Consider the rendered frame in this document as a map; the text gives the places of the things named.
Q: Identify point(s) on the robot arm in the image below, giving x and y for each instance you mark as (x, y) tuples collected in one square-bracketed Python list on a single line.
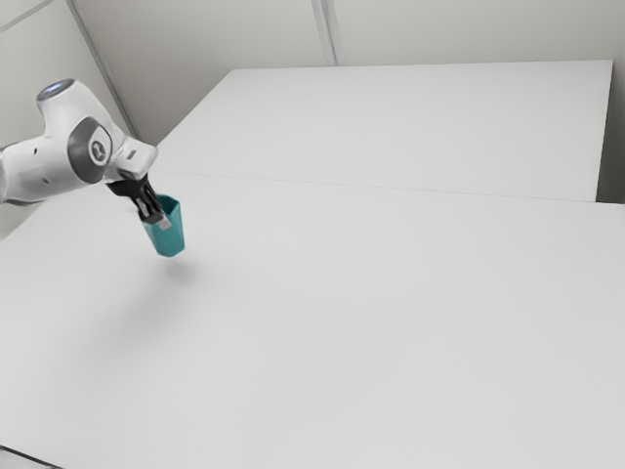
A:
[(54, 151)]

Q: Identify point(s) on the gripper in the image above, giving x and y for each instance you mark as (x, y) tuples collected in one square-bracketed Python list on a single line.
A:
[(128, 187)]

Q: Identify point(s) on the teal faceted mug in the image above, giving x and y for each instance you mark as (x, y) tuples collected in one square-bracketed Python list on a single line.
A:
[(172, 235)]

